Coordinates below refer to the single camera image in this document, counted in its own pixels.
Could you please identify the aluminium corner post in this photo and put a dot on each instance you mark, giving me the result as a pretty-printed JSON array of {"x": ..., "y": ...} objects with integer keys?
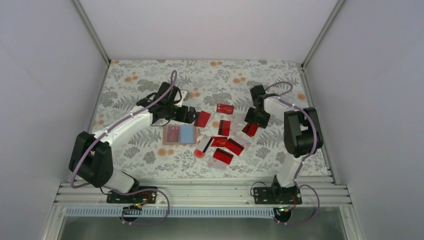
[
  {"x": 328, "y": 23},
  {"x": 91, "y": 30}
]

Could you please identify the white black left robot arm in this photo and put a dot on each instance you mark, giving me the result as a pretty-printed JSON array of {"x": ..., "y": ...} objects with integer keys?
[{"x": 92, "y": 154}]

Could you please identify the white card black stripe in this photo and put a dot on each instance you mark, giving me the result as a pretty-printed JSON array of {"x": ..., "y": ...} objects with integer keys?
[{"x": 202, "y": 146}]

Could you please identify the white perforated cable duct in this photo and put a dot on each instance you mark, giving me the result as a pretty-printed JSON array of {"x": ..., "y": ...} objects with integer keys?
[{"x": 173, "y": 212}]

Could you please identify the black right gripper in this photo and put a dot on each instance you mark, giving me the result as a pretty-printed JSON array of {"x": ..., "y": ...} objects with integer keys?
[{"x": 263, "y": 124}]

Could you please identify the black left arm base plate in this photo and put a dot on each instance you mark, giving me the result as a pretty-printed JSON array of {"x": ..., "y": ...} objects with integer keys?
[{"x": 148, "y": 196}]

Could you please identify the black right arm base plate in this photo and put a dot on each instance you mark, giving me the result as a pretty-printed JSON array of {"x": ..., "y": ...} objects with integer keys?
[{"x": 282, "y": 196}]

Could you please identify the aluminium corner post right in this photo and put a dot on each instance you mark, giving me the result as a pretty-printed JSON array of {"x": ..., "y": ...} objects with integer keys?
[{"x": 328, "y": 23}]

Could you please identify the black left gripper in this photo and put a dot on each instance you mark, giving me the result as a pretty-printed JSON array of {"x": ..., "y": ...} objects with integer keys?
[{"x": 189, "y": 119}]

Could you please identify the white floral card bottom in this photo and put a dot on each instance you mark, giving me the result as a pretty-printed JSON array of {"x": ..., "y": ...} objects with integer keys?
[{"x": 216, "y": 164}]

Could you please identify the red card black stripe upright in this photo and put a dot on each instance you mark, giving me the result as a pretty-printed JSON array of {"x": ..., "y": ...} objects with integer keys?
[{"x": 224, "y": 128}]

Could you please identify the red VIP card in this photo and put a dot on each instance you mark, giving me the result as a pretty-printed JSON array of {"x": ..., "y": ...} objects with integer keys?
[
  {"x": 225, "y": 108},
  {"x": 219, "y": 141}
]

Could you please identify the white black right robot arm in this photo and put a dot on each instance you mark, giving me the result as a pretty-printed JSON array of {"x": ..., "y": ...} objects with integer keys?
[{"x": 302, "y": 135}]

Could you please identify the aluminium front rail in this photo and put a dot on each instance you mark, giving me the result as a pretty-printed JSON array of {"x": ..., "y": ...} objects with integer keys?
[{"x": 232, "y": 192}]

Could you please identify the aluminium corner post left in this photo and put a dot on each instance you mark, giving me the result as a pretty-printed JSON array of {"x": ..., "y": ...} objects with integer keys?
[{"x": 91, "y": 30}]

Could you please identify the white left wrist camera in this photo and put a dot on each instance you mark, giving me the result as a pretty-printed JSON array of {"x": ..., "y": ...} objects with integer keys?
[{"x": 185, "y": 95}]

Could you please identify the red card black stripe bottom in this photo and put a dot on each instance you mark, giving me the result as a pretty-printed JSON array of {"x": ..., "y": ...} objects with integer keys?
[{"x": 223, "y": 156}]

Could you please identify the red card black stripe right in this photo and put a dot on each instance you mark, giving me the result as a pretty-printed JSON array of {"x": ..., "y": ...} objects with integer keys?
[{"x": 234, "y": 146}]

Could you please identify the tan leather card holder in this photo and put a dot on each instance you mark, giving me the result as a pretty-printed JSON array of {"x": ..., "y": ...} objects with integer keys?
[{"x": 188, "y": 134}]

